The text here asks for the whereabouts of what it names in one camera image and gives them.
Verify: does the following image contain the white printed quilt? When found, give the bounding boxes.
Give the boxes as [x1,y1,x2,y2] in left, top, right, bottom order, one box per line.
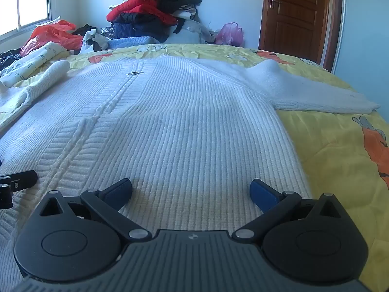
[0,41,71,88]

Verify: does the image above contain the window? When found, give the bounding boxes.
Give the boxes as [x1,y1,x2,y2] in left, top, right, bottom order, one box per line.
[0,0,53,36]

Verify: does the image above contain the red jacket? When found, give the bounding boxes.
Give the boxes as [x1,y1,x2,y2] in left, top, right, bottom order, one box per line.
[106,0,178,26]

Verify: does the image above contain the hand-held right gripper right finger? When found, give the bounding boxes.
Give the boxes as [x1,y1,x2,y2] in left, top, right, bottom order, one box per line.
[231,179,347,244]

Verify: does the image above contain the white knitted towel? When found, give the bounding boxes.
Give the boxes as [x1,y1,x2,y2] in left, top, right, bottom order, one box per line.
[0,56,381,286]

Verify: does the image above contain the pink plastic bag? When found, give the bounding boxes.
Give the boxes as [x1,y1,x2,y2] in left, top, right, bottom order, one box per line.
[215,22,244,47]

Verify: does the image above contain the brown wooden door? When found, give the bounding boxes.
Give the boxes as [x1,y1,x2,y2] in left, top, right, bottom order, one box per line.
[258,0,345,73]

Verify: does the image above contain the light blue knit garment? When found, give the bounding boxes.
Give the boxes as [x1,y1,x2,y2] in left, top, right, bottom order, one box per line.
[108,36,166,49]

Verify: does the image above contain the dark clothes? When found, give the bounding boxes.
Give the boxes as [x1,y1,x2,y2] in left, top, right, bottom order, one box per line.
[0,48,22,68]

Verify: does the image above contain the yellow carrot-print bedspread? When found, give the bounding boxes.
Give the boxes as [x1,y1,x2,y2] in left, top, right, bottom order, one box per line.
[0,43,389,292]

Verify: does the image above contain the orange plastic bag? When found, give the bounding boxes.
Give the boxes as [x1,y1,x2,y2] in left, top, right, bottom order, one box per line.
[20,20,84,58]

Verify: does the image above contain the white and grey cloth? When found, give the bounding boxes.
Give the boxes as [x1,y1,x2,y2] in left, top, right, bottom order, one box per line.
[80,28,107,53]

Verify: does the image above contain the navy jacket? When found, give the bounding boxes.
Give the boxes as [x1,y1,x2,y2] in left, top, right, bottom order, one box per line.
[111,12,171,44]

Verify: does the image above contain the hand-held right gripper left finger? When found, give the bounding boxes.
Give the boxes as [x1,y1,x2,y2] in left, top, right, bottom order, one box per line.
[39,178,152,244]

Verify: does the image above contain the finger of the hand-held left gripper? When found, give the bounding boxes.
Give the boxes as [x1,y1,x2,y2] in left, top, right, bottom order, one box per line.
[0,170,38,210]

